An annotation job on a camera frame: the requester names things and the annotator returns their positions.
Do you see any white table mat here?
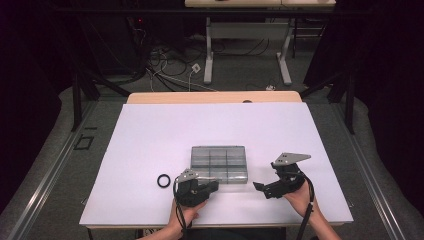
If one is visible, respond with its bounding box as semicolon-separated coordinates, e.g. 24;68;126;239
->
79;102;354;227

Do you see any metal floor rail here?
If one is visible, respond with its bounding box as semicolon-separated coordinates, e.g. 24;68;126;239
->
328;102;407;240
5;99;98;240

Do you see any dark curtain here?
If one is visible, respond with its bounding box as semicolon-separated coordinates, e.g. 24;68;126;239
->
302;0;424;216
0;0;73;209

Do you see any hand-held gripper cable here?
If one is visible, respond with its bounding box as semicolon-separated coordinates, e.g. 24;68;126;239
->
294;172;316;240
172;179;193;234

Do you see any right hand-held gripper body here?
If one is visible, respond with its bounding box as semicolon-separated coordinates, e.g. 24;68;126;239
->
262;152;313;201

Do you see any white-legged desk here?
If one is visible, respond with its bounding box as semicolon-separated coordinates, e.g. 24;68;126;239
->
184;0;337;86

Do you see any black rubber ring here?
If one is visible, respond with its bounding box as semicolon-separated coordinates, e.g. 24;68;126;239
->
156;173;172;189

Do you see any black metal stand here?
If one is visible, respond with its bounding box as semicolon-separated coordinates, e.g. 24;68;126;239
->
70;70;132;133
299;70;356;135

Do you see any right hand-held gripper cable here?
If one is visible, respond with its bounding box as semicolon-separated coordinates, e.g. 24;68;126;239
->
294;172;316;240

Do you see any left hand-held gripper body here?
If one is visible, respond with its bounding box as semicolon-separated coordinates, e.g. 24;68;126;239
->
173;168;210;208

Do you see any black horizontal bar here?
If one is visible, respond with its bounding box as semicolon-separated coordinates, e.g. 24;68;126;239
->
54;7;372;15

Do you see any person's right hand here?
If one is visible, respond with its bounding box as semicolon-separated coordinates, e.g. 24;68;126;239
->
282;180;318;219

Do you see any left hand-held gripper cable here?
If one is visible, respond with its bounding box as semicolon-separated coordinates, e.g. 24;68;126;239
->
172;179;193;234

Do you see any person's left hand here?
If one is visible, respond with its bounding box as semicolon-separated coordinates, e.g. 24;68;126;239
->
167;198;209;232

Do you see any clear plastic compartment box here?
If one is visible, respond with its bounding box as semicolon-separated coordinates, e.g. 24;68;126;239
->
189;145;249;185

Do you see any black equipment box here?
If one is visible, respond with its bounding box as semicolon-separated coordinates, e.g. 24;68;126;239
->
78;13;148;77

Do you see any light wooden table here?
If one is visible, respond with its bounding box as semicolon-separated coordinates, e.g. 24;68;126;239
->
79;90;354;231

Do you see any tangle of floor cables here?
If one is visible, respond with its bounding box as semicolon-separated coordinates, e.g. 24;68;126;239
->
126;18;219;93

